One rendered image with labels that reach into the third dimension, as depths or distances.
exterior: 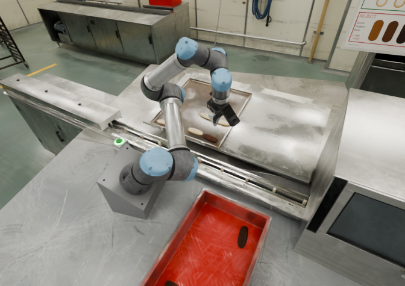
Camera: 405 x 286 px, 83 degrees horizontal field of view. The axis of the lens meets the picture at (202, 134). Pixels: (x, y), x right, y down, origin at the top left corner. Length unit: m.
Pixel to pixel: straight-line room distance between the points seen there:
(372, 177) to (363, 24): 1.01
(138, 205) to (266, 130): 0.81
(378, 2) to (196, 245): 1.45
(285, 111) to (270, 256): 0.84
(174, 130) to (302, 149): 0.69
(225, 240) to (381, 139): 0.68
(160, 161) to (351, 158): 0.64
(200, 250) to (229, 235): 0.14
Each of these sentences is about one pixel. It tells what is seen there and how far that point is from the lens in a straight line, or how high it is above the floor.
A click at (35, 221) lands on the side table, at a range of 1.38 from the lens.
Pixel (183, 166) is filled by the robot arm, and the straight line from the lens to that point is 0.98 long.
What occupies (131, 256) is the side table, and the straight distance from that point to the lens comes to 1.10.
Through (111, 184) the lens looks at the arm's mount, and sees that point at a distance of 1.06.
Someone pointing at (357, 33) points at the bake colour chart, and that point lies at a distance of 1.60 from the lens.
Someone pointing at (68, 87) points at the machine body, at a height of 0.82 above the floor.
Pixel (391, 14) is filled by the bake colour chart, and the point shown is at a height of 1.47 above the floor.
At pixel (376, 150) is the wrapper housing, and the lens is 0.84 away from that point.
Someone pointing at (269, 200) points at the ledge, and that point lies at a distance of 1.14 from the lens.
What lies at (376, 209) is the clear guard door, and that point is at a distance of 0.79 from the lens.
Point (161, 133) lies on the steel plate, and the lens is 1.53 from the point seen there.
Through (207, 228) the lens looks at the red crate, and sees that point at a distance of 1.09.
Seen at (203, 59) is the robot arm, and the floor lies 1.45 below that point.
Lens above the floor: 1.80
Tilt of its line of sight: 41 degrees down
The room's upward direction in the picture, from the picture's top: 3 degrees counter-clockwise
